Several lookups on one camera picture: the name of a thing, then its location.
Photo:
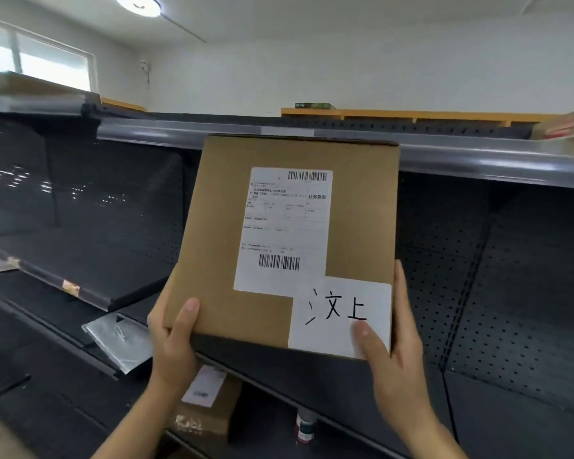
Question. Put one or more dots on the person's right hand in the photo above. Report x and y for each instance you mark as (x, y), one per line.
(392, 358)

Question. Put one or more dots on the person's left thumb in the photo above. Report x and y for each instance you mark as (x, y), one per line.
(186, 317)

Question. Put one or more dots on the person's left hand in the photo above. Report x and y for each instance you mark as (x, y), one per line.
(170, 346)

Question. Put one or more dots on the small clear plastic bag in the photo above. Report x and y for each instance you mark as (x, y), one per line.
(2, 263)

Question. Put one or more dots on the window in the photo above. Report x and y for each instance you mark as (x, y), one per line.
(36, 54)

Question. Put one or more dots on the person's left forearm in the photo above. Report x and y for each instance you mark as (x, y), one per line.
(134, 420)

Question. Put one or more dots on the dark metal shelving unit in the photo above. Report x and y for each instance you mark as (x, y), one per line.
(76, 243)

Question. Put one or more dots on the white wall device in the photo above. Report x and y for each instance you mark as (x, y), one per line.
(145, 67)

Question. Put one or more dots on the red capped bottle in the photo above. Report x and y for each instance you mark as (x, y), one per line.
(306, 427)

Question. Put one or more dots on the round ceiling lamp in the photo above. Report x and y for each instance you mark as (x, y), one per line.
(137, 3)

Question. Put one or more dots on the person's right thumb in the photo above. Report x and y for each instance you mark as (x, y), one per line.
(370, 343)

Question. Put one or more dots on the green flat box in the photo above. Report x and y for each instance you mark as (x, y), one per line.
(314, 105)

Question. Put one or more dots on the grey plastic mailer bag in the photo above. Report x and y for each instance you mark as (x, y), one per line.
(117, 340)

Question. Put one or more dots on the person's right forearm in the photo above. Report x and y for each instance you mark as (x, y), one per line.
(423, 437)

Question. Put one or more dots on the small taped cardboard box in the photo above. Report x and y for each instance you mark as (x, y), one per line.
(205, 406)

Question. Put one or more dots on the red printed cardboard box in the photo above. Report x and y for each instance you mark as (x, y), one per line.
(567, 123)

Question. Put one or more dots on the orange wooden shelf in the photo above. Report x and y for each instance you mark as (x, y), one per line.
(411, 117)

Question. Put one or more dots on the labelled brown cardboard box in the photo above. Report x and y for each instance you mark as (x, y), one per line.
(287, 243)

